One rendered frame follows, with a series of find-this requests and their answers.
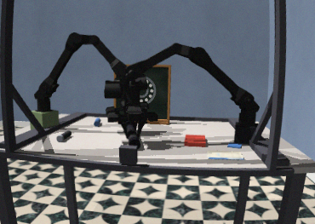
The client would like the small blue flat block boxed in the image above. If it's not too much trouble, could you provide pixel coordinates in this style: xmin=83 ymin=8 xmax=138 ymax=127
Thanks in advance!
xmin=227 ymin=142 xmax=242 ymax=148

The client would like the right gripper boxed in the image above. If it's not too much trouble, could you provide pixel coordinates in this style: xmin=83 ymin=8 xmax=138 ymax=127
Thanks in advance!
xmin=107 ymin=99 xmax=158 ymax=139

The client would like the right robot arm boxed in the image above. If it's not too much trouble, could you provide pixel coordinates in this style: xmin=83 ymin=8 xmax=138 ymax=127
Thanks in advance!
xmin=104 ymin=43 xmax=260 ymax=127

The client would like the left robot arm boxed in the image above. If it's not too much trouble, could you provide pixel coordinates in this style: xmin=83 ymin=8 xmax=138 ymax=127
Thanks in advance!
xmin=34 ymin=32 xmax=148 ymax=112

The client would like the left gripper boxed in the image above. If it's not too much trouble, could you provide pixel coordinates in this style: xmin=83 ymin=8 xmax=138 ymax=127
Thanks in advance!
xmin=106 ymin=93 xmax=149 ymax=126

